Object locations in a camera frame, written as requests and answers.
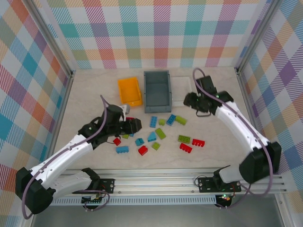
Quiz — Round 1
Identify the yellow plastic bin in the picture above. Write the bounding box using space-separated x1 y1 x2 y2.
117 77 143 107

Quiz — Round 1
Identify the white translucent plastic bin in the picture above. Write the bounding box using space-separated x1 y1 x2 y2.
170 75 193 107

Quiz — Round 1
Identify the grey plastic bin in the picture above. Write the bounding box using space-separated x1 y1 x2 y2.
143 70 173 114

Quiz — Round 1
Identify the small green circuit board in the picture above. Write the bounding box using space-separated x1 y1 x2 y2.
81 194 105 205

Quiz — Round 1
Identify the thin black right camera cable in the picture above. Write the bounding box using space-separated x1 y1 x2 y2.
196 109 212 118

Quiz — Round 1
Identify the thin black camera cable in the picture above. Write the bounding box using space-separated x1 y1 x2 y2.
105 134 119 145
196 109 212 118

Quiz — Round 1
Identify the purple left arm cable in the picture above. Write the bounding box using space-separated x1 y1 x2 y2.
22 94 111 219

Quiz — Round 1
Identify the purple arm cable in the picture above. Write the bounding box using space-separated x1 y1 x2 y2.
22 94 111 219
193 68 274 210

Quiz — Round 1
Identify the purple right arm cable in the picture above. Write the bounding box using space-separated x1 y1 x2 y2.
193 68 274 210

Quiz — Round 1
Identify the thin black left camera cable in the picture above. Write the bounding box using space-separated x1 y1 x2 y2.
105 134 119 145

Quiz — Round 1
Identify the aluminium side rail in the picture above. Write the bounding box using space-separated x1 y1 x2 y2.
51 70 76 142
235 68 273 171

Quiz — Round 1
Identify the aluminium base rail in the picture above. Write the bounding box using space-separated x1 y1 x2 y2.
53 168 288 197

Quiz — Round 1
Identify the aluminium frame post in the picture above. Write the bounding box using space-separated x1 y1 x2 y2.
25 0 74 78
234 0 281 74

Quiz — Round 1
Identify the white perforated cable duct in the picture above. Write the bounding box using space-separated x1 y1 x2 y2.
51 196 217 206

